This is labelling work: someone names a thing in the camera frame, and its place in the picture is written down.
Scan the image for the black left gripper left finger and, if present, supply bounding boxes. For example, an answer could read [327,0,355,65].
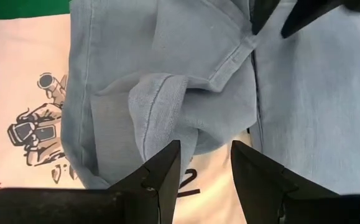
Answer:
[109,139,182,224]

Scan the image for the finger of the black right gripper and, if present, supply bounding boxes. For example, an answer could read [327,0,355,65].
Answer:
[251,0,282,35]
[280,0,344,39]

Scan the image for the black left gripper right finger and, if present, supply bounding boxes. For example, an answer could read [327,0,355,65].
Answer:
[231,139,339,224]

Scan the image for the light blue denim jeans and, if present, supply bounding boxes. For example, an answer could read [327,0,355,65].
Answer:
[60,0,360,195]

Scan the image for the white printed tote bag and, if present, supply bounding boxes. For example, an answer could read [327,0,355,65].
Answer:
[0,14,252,224]

